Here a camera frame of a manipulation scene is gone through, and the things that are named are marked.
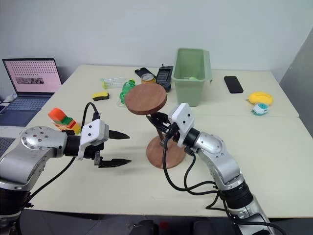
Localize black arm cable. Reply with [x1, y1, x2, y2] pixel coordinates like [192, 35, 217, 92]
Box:
[160, 137, 221, 196]
[30, 102, 101, 196]

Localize yellow drink can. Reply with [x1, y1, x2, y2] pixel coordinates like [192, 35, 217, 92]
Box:
[141, 73, 157, 85]

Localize grey partition panel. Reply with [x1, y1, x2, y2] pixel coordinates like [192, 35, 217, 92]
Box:
[278, 36, 313, 138]

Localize grey perforated pad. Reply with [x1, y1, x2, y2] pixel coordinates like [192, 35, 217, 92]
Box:
[0, 136, 17, 158]

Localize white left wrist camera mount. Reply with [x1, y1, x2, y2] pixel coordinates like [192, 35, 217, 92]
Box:
[76, 118, 110, 161]

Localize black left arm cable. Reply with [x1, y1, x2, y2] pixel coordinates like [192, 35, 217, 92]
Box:
[30, 102, 101, 196]

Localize round wooden base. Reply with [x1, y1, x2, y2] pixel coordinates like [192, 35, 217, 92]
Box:
[146, 135, 189, 170]

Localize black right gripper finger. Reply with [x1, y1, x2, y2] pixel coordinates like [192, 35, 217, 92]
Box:
[152, 111, 171, 124]
[146, 114, 167, 134]

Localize black handheld device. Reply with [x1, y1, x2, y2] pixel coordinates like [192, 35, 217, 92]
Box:
[155, 64, 175, 93]

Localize yellow plush toy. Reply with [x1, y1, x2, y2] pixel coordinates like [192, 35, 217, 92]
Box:
[246, 91, 274, 106]

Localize wooden pole with round disc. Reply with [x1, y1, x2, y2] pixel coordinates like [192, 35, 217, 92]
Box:
[124, 84, 168, 147]

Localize open laptop with pink screen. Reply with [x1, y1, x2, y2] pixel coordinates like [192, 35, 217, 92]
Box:
[0, 58, 63, 127]

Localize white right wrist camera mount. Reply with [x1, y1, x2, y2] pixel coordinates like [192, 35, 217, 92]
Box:
[169, 103, 196, 148]

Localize green plastic bin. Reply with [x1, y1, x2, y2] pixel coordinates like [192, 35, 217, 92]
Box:
[172, 47, 213, 107]

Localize dark rounded shape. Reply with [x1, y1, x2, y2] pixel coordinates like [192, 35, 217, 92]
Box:
[131, 219, 160, 235]

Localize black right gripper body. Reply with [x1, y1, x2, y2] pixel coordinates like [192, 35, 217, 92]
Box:
[155, 120, 181, 143]

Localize yellow and black sponge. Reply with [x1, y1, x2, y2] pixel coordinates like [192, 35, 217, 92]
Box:
[92, 91, 111, 102]

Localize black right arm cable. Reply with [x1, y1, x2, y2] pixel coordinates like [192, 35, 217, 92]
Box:
[160, 137, 221, 196]

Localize green plastic bottle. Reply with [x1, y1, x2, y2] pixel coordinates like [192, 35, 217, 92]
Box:
[118, 78, 136, 107]

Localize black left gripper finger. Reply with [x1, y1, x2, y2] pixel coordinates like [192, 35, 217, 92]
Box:
[108, 130, 131, 141]
[97, 158, 133, 169]

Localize black smartphone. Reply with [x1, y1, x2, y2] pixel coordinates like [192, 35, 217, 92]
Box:
[224, 75, 245, 94]

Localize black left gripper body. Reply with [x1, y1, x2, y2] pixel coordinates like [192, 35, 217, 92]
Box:
[82, 141, 105, 169]

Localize orange and green toy blocks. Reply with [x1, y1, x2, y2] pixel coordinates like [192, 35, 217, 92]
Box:
[47, 107, 82, 135]

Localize white and teal toy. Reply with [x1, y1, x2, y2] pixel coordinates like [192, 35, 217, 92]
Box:
[251, 102, 270, 116]

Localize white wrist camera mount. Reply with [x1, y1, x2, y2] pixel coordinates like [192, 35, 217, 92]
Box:
[76, 118, 110, 161]
[169, 103, 196, 148]

